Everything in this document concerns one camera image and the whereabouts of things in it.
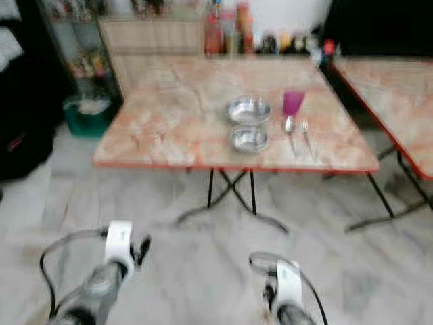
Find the white cloth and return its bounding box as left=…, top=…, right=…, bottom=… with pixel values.
left=0, top=26, right=25, bottom=72

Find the black television screen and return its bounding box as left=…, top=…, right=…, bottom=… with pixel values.
left=320, top=0, right=433, bottom=58

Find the large steel bowl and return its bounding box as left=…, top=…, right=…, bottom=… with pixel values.
left=226, top=97, right=272, bottom=127

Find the small steel bowl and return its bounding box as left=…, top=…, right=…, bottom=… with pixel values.
left=229, top=125, right=270, bottom=154

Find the dark furniture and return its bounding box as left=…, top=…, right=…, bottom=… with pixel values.
left=0, top=0, right=70, bottom=182

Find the dark condiment jar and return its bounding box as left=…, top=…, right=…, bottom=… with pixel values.
left=260, top=32, right=278, bottom=55
left=291, top=32, right=309, bottom=54

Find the glass display shelf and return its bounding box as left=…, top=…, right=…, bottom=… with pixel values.
left=39, top=0, right=110, bottom=97

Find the red capped small bottle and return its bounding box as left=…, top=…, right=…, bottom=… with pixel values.
left=320, top=39, right=339, bottom=66

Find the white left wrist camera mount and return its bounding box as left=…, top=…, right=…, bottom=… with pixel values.
left=104, top=221, right=135, bottom=278

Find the green plastic basket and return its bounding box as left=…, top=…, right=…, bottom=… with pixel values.
left=63, top=95, right=113, bottom=139

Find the marble top side table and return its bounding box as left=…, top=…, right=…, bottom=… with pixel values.
left=334, top=57, right=433, bottom=204

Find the light wooden cabinet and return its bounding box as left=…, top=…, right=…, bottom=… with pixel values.
left=97, top=16, right=208, bottom=97

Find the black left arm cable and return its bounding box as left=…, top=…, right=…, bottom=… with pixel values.
left=39, top=228, right=109, bottom=320

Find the marble top folding table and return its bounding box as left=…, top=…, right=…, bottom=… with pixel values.
left=93, top=57, right=380, bottom=174

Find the pink plastic cup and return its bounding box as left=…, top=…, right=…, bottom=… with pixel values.
left=282, top=90, right=306, bottom=117

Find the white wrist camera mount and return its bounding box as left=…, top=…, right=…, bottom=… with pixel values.
left=104, top=221, right=135, bottom=278
left=273, top=260, right=304, bottom=309

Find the orange drink bottle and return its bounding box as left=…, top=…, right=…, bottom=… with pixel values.
left=235, top=1, right=254, bottom=55
left=204, top=1, right=224, bottom=56

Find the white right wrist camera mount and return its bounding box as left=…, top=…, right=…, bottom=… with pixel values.
left=273, top=260, right=304, bottom=309

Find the steel spoon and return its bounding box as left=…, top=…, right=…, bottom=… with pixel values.
left=283, top=116, right=300, bottom=158

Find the steel fork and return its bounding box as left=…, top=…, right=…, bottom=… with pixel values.
left=300, top=120, right=317, bottom=160

